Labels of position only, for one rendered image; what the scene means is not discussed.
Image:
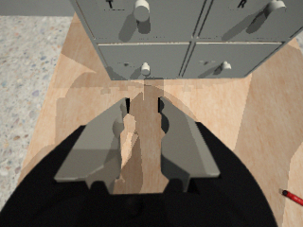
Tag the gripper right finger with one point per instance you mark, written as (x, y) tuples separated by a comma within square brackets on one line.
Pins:
[(207, 167)]

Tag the grey chest of drawers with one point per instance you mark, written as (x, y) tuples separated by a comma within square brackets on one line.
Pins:
[(191, 41)]

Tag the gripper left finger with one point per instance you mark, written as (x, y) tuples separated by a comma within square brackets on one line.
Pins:
[(90, 153)]

